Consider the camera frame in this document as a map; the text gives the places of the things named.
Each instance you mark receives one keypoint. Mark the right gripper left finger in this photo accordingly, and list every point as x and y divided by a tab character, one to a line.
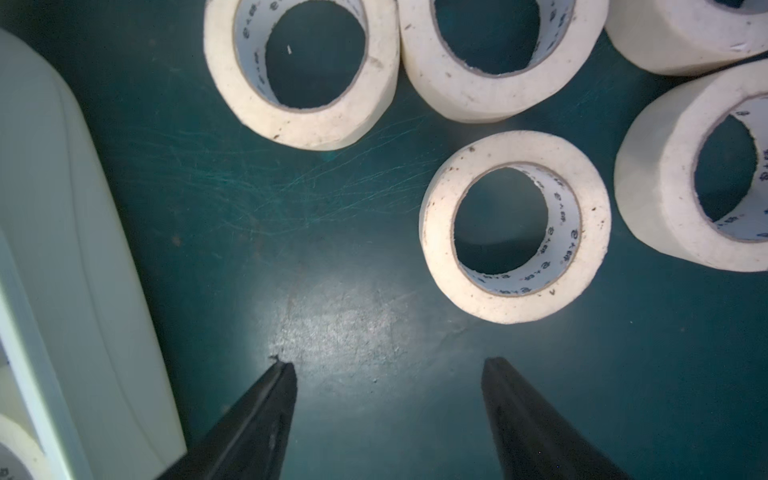
250	440

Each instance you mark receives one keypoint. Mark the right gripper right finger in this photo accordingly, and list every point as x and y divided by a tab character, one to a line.
532	440

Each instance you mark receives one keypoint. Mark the white plastic storage box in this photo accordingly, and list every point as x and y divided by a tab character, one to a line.
81	368

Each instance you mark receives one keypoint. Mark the masking tape roll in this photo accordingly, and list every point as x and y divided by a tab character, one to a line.
576	238
686	38
21	456
235	37
568	31
656	162

